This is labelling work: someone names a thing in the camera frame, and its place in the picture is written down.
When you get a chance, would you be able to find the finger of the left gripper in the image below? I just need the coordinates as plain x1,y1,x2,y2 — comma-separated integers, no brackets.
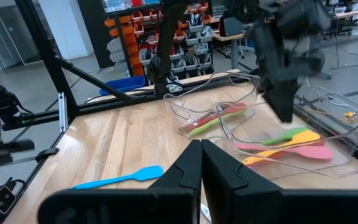
264,79,301,123

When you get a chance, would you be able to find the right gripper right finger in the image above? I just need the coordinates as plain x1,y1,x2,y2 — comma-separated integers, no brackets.
201,140,358,224

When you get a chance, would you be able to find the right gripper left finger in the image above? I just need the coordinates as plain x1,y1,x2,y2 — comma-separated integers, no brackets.
37,139,203,224

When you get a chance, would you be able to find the green silicone spatula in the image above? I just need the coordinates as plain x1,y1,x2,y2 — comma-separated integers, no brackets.
260,126,310,146

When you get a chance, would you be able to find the yellow silicone spatula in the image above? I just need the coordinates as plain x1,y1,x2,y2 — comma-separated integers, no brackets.
242,129,322,166

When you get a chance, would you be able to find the pink silicone spatula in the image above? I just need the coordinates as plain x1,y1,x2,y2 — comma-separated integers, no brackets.
234,142,334,161

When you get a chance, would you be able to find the red silicone spoon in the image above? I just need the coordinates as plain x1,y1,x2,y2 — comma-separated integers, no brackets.
178,102,247,133

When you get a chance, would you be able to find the green silicone spoon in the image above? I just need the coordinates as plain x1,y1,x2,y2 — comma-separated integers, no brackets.
187,108,247,138

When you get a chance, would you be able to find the blue silicone spatula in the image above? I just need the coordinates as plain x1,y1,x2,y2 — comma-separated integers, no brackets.
71,165,165,190

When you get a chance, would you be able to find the wooden workbench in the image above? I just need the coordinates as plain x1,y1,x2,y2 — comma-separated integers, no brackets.
211,9,358,63

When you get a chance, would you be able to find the dark grey panel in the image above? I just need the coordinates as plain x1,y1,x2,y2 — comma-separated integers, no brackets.
222,17,246,37

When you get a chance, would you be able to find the clear plastic bin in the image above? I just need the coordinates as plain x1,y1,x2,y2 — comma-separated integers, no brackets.
219,85,358,175
211,135,358,189
163,73,259,141

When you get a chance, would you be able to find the black table clamp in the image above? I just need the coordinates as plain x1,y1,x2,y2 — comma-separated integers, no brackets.
35,147,60,163

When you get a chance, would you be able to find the silver aluminium extrusion piece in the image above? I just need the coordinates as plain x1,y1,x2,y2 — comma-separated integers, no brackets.
57,92,70,133

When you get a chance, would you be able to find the blue storage bin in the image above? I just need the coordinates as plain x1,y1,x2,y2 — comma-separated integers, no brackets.
99,75,148,96

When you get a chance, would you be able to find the parts rack with small bins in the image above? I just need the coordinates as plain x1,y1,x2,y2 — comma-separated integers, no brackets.
103,0,214,78

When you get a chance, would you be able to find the yellow extension cord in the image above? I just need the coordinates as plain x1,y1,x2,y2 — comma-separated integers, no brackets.
306,108,358,124

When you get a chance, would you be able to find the black aluminium table frame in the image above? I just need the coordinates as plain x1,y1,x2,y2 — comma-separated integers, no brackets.
0,0,358,223

